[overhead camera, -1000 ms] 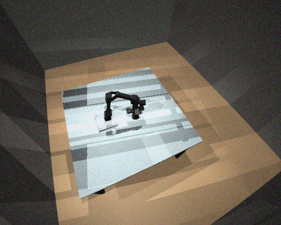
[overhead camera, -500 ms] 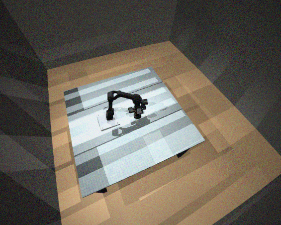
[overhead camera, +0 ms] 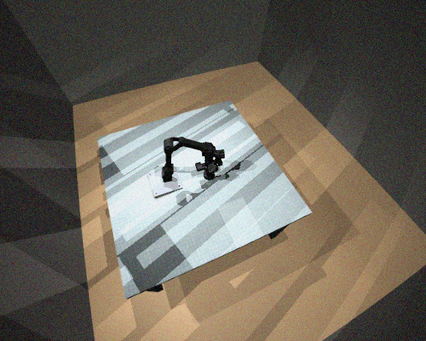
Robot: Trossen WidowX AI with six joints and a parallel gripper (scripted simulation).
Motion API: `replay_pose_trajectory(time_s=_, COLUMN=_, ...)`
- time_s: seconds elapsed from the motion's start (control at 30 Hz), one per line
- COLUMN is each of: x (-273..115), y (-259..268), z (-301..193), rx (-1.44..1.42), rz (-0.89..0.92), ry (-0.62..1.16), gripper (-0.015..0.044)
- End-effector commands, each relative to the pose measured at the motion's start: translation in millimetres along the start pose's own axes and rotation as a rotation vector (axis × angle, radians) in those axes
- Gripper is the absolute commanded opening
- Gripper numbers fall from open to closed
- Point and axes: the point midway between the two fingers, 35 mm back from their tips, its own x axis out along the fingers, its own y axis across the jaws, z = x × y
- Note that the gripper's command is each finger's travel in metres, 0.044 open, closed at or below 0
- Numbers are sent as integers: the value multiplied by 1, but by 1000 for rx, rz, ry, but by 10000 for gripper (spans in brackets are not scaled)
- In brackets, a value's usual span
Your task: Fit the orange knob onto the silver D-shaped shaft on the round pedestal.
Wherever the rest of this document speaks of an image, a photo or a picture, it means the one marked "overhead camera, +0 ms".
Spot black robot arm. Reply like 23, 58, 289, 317
161, 137, 225, 183

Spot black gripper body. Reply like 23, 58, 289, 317
195, 158, 222, 171

